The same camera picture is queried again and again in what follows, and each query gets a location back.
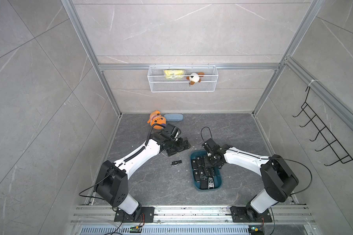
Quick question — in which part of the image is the Mercedes key chrome black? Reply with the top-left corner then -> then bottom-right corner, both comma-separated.
171,160 -> 182,166

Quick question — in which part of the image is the teal storage box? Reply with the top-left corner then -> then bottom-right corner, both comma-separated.
190,150 -> 222,192

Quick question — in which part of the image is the BMW key silver black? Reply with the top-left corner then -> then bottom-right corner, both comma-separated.
207,177 -> 215,189

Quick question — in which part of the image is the black VW key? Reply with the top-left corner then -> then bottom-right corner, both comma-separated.
196,157 -> 203,166

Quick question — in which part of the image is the black flip key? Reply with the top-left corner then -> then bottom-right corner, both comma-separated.
191,159 -> 198,170

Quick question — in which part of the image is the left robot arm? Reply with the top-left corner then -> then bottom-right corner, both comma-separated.
94,133 -> 190,220

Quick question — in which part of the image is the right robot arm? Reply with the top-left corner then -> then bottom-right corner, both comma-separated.
202,139 -> 299,221

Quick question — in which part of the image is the orange plush toy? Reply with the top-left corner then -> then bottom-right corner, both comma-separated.
148,110 -> 167,130

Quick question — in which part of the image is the light blue glasses case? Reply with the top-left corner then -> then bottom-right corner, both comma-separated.
164,114 -> 184,121

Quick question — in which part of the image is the brown white plush dog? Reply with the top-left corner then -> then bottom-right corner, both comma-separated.
186,72 -> 205,86

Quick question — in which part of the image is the yellow plush in basket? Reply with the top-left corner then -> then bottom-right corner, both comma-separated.
163,70 -> 185,79

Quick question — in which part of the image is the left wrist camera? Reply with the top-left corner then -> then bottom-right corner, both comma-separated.
162,123 -> 181,140

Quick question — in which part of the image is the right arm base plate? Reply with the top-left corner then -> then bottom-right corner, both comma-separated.
230,206 -> 273,223

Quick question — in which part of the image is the white wire basket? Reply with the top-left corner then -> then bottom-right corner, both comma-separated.
147,65 -> 219,93

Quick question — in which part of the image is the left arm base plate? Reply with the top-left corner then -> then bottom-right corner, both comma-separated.
114,207 -> 155,223

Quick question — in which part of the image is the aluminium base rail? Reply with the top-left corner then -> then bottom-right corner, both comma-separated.
67,205 -> 320,235

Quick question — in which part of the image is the black wall hook rack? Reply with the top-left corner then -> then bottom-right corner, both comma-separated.
292,86 -> 353,166

